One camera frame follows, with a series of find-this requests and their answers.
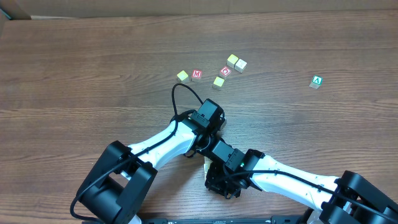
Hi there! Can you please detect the red letter C block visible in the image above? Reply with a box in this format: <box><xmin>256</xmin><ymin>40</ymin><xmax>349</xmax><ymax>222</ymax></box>
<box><xmin>219</xmin><ymin>66</ymin><xmax>231</xmax><ymax>80</ymax></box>

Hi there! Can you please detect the yellow block top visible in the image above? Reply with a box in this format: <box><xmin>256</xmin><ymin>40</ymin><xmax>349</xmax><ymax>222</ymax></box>
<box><xmin>226</xmin><ymin>54</ymin><xmax>239</xmax><ymax>68</ymax></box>

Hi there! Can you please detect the plain wooden block top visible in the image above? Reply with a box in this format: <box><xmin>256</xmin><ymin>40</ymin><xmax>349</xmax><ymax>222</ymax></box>
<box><xmin>234</xmin><ymin>58</ymin><xmax>247</xmax><ymax>73</ymax></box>

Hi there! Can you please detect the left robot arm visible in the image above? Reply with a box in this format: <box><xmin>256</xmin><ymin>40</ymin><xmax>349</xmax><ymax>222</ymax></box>
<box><xmin>70</xmin><ymin>99</ymin><xmax>225</xmax><ymax>223</ymax></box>

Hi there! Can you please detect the red letter M block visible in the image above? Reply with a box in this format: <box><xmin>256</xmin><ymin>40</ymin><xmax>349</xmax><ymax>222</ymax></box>
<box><xmin>191</xmin><ymin>69</ymin><xmax>203</xmax><ymax>82</ymax></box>

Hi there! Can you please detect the green letter V block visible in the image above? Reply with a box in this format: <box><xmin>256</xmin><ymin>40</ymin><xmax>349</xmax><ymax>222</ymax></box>
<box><xmin>309</xmin><ymin>75</ymin><xmax>323</xmax><ymax>89</ymax></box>

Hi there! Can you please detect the yellow block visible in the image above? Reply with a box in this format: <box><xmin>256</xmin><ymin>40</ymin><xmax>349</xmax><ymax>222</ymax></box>
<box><xmin>204</xmin><ymin>157</ymin><xmax>212</xmax><ymax>164</ymax></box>
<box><xmin>226</xmin><ymin>54</ymin><xmax>239</xmax><ymax>68</ymax></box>
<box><xmin>213</xmin><ymin>77</ymin><xmax>225</xmax><ymax>90</ymax></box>
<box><xmin>177</xmin><ymin>70</ymin><xmax>190</xmax><ymax>83</ymax></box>

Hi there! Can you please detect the wooden letter E block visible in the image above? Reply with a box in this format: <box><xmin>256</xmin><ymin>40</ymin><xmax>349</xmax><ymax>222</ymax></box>
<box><xmin>220</xmin><ymin>118</ymin><xmax>227</xmax><ymax>130</ymax></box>

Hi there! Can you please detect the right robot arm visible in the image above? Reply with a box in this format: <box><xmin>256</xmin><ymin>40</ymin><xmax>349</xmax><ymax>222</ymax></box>
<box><xmin>201</xmin><ymin>140</ymin><xmax>397</xmax><ymax>223</ymax></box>

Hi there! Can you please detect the wooden letter B block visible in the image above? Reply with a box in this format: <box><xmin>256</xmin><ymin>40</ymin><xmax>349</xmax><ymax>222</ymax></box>
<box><xmin>203</xmin><ymin>164</ymin><xmax>211</xmax><ymax>178</ymax></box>

